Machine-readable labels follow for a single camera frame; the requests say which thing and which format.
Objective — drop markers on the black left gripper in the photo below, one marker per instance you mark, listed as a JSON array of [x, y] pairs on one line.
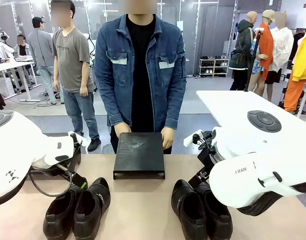
[[68, 167]]

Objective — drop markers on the person in denim jacket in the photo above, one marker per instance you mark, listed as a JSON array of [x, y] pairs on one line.
[[140, 75]]

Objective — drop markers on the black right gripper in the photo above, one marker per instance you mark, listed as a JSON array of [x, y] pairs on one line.
[[206, 152]]

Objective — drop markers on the white desk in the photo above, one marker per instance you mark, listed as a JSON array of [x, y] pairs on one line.
[[13, 66]]

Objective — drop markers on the man in grey t-shirt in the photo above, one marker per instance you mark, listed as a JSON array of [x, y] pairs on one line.
[[70, 62]]

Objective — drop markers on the person's left hand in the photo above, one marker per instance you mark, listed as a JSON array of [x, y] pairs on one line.
[[167, 137]]

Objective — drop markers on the white power strip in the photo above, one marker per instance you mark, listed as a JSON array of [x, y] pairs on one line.
[[191, 140]]

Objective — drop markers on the white shoe rack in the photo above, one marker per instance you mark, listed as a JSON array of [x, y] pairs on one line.
[[214, 66]]

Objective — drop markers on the seated person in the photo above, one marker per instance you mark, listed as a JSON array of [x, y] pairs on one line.
[[21, 48]]

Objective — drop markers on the mannequin in dark jacket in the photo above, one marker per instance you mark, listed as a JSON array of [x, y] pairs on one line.
[[242, 50]]

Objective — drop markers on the person's right hand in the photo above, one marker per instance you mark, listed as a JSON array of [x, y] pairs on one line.
[[122, 128]]

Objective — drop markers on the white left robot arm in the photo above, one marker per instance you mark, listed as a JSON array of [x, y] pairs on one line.
[[18, 150]]

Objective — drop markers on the person in white shirt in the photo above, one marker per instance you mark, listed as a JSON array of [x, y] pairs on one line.
[[282, 47]]

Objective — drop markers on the man in grey jacket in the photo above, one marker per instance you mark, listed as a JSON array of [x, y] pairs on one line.
[[41, 50]]

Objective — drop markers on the person's left forearm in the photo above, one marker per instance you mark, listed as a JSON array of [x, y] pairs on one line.
[[174, 107]]

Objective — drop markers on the white table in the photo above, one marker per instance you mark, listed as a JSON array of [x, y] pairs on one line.
[[230, 105]]

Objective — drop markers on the mannequin in yellow jacket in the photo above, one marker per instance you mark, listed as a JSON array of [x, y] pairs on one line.
[[301, 62]]

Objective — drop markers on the person's right forearm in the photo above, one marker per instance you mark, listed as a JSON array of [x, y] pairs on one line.
[[116, 107]]

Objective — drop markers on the mannequin in orange garment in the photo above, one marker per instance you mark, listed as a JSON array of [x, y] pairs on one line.
[[266, 47]]

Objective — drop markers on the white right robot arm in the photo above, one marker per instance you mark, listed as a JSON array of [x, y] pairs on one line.
[[245, 155]]

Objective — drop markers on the black shoe stand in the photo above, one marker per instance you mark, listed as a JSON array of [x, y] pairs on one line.
[[139, 152]]

